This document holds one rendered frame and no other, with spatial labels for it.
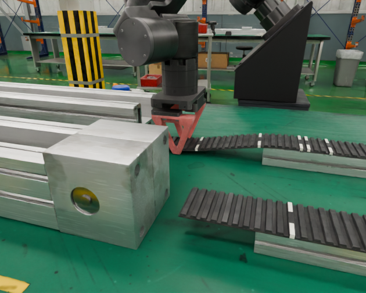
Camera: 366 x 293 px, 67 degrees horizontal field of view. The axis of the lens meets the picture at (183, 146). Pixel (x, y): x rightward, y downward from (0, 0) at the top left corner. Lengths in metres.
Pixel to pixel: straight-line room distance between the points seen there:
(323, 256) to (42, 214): 0.28
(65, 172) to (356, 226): 0.27
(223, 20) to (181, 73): 7.58
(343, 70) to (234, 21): 3.54
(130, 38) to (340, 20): 7.79
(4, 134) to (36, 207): 0.14
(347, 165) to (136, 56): 0.33
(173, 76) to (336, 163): 0.27
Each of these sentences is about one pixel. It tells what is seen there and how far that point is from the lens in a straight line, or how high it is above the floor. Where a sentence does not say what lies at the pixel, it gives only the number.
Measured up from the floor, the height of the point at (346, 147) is 0.81.
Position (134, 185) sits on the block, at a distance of 0.25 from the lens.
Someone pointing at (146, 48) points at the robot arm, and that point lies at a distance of 0.36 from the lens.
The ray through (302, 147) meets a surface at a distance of 0.44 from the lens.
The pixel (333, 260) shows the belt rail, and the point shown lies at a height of 0.79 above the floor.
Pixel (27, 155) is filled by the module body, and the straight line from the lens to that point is 0.31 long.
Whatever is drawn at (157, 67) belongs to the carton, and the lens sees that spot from 5.46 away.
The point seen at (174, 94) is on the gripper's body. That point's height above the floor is 0.88.
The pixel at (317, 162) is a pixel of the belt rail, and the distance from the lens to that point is 0.46.
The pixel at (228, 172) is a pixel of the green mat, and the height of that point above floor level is 0.78.
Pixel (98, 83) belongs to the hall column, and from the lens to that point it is 3.79.
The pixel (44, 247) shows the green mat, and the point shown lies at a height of 0.78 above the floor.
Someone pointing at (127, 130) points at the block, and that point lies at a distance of 0.31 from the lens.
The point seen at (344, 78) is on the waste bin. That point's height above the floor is 0.13.
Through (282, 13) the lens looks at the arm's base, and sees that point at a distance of 0.87.
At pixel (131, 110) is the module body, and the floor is 0.86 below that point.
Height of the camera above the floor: 0.98
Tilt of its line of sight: 24 degrees down
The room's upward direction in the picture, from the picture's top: straight up
